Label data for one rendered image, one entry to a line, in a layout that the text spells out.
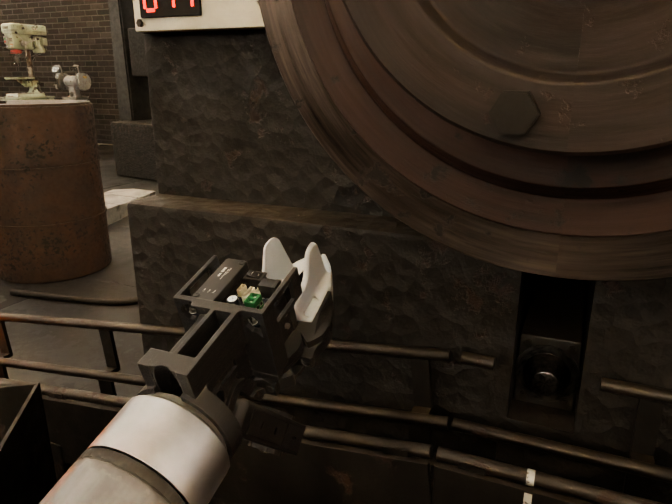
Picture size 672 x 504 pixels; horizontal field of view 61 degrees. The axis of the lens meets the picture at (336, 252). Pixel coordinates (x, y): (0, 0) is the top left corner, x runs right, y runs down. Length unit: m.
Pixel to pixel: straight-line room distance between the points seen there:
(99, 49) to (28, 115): 6.20
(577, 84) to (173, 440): 0.28
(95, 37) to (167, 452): 8.99
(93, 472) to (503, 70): 0.30
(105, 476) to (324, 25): 0.31
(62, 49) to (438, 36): 9.47
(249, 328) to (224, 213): 0.27
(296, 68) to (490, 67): 0.18
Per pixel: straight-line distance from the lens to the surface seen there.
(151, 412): 0.35
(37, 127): 3.07
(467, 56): 0.32
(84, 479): 0.33
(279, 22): 0.46
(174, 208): 0.67
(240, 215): 0.62
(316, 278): 0.46
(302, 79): 0.45
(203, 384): 0.35
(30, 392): 0.64
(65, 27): 9.66
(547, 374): 0.58
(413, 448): 0.51
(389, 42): 0.33
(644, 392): 0.55
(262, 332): 0.38
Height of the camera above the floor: 1.02
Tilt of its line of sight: 17 degrees down
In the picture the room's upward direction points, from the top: straight up
